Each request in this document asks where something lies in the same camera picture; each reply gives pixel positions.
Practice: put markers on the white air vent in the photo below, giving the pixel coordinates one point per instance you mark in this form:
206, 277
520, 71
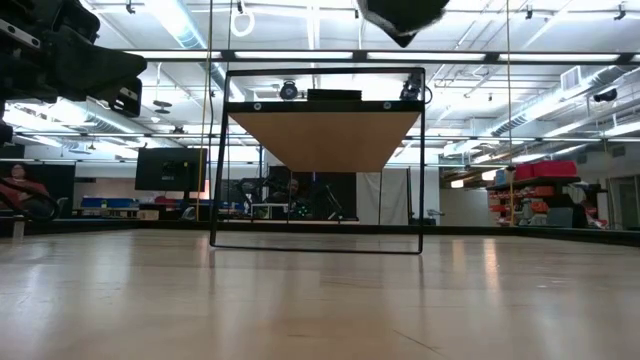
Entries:
570, 79

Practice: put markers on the black round overhead camera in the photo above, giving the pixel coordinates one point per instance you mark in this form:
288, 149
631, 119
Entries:
288, 90

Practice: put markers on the black overhead rig frame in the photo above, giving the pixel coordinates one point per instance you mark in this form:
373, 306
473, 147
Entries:
300, 56

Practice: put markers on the blue storage bin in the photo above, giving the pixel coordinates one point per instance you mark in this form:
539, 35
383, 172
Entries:
107, 202

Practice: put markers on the black leaf-shaped plate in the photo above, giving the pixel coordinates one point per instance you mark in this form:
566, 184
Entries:
402, 17

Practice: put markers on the small grey post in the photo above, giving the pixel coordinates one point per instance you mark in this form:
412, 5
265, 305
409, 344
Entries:
19, 229

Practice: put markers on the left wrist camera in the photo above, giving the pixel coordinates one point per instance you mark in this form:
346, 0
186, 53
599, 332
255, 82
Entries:
125, 100

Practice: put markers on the wooden riser shelf black frame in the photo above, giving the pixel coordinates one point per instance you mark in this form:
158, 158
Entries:
325, 142

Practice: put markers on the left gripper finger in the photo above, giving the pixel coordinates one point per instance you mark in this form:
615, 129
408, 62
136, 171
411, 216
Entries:
105, 77
95, 50

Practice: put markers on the white partition screen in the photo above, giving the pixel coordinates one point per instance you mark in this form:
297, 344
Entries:
385, 200

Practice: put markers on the black ceiling dome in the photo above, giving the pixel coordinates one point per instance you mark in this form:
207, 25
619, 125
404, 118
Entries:
605, 95

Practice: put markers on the black ceiling disc fixture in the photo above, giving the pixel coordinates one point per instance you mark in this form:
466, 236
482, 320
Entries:
162, 104

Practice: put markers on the silver air duct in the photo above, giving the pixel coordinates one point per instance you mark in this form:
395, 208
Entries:
185, 30
65, 112
550, 106

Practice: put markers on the white small table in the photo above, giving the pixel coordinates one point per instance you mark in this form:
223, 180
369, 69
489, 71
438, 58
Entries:
270, 204

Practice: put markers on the black partition panel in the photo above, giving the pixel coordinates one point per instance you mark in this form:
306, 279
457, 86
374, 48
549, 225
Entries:
340, 190

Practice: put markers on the red bin storage rack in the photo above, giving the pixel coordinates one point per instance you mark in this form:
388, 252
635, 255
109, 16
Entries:
545, 170

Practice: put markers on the person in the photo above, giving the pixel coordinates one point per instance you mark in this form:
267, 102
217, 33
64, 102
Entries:
294, 195
22, 187

